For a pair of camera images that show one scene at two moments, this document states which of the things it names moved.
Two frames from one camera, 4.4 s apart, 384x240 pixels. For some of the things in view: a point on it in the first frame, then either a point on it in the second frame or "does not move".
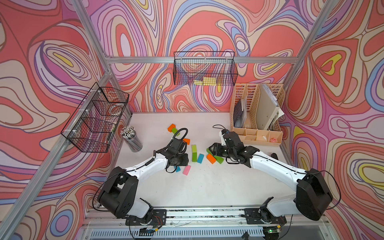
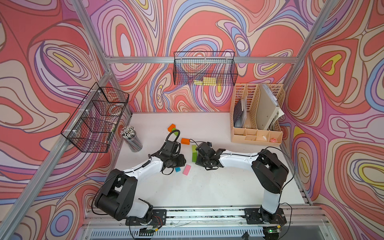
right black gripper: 215,152 to 199,162
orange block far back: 172,126 does not move
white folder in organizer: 268,110 does not move
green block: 194,157 does not move
